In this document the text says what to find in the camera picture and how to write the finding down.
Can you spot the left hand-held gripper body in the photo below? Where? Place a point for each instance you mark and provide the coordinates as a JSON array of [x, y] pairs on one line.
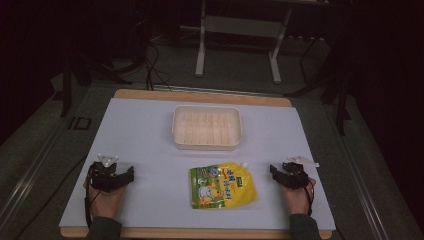
[[102, 178]]

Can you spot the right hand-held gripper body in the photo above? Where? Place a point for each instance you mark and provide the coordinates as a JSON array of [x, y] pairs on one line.
[[295, 176]]

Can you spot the person's right hand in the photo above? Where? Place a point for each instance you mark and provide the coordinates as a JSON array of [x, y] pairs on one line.
[[297, 200]]

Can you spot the person's left hand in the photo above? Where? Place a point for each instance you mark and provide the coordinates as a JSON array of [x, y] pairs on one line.
[[107, 204]]

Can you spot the white table mat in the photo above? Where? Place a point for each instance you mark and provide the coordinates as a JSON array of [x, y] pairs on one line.
[[150, 140]]

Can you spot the yellow spouted pouch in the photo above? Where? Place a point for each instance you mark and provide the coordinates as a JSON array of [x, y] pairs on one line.
[[221, 185]]

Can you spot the black metal stand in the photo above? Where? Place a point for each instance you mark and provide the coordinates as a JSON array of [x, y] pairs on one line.
[[68, 80], [340, 96]]

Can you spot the white metal stand frame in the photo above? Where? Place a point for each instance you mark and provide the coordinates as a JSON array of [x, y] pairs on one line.
[[240, 28]]

